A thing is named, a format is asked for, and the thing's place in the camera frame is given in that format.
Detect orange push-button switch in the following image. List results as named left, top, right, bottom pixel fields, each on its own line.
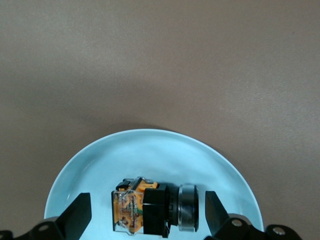
left=111, top=176, right=200, bottom=238

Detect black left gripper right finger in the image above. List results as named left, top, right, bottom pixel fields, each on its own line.
left=203, top=191, right=253, bottom=240

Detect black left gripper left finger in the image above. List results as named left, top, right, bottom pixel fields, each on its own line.
left=26, top=192, right=92, bottom=240

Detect light blue round plate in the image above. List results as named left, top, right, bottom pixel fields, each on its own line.
left=43, top=128, right=265, bottom=240

